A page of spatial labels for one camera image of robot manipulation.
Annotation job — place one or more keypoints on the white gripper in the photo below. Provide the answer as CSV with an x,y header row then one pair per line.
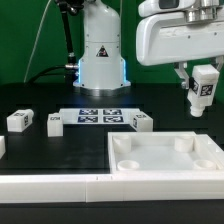
x,y
177,31

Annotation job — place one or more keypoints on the white square tabletop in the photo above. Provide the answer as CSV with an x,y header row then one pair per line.
x,y
157,151

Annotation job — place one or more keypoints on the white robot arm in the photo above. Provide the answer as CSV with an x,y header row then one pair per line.
x,y
101,69

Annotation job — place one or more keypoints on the white left fence block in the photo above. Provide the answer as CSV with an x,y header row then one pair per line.
x,y
2,146

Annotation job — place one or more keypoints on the white right fence wall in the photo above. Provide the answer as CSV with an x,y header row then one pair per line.
x,y
205,146

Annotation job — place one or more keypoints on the white fence wall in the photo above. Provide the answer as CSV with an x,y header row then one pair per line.
x,y
205,146
108,188

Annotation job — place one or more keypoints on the white marker base plate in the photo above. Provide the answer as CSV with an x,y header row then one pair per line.
x,y
96,115

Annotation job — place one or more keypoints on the white front fence wall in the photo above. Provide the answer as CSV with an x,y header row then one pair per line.
x,y
108,188

